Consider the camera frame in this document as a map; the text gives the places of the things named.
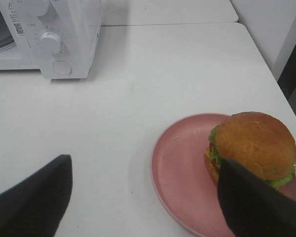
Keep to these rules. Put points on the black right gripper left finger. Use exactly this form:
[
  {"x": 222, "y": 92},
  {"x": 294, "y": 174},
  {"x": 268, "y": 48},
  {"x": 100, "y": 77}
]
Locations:
[{"x": 36, "y": 206}]

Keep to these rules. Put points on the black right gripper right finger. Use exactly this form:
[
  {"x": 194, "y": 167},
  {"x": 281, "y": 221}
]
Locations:
[{"x": 252, "y": 208}]

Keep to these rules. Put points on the burger with lettuce and tomato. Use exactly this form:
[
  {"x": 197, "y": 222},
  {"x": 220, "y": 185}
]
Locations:
[{"x": 259, "y": 142}]

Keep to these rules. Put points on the pink round plate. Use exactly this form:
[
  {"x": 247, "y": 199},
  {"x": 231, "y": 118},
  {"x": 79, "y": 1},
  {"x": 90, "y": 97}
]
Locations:
[{"x": 181, "y": 179}]

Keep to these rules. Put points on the white round door button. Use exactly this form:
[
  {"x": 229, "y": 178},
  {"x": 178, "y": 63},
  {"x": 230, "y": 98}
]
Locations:
[{"x": 62, "y": 68}]

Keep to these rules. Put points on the white timer knob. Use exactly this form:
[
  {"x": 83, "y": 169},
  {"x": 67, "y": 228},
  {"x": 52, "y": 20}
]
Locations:
[{"x": 51, "y": 42}]

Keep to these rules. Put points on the white microwave oven body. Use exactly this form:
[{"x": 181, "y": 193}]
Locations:
[{"x": 78, "y": 23}]

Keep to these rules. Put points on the white partition panel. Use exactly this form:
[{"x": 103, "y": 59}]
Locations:
[{"x": 272, "y": 25}]

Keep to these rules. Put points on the white warning label sticker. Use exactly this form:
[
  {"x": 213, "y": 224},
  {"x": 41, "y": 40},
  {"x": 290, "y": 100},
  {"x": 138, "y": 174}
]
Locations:
[{"x": 14, "y": 19}]

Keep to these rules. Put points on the white upper power knob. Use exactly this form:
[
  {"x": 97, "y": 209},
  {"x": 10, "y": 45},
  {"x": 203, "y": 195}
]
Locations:
[{"x": 44, "y": 8}]

